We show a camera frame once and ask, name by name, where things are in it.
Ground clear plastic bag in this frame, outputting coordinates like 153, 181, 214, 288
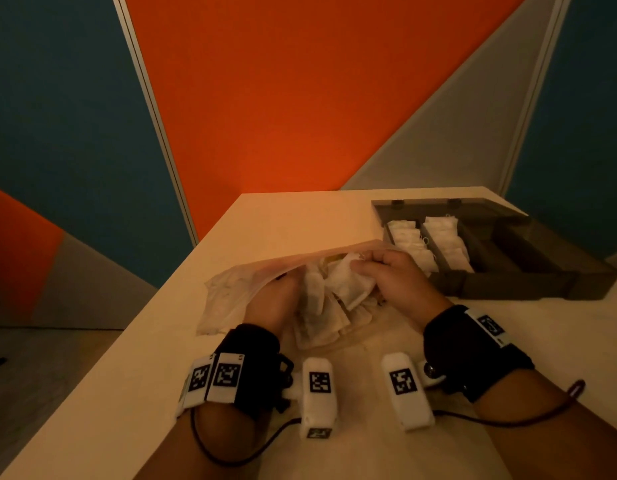
196, 238, 405, 351

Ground person's right forearm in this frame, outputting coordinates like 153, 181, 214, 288
473, 369, 617, 480

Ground white square tea bag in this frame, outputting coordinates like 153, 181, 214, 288
326, 253, 377, 311

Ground person's left hand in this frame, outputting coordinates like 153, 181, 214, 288
242, 267, 307, 338

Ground person's left forearm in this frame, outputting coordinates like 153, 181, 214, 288
133, 402, 262, 480

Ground person's right hand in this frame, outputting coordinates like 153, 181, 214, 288
350, 250, 455, 331

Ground pile of paper tea bags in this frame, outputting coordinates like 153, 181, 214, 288
290, 254, 385, 351

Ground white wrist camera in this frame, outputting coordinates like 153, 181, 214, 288
381, 352, 447, 433
283, 357, 339, 441

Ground dark compartment organizer box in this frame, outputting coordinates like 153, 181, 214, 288
371, 198, 617, 301

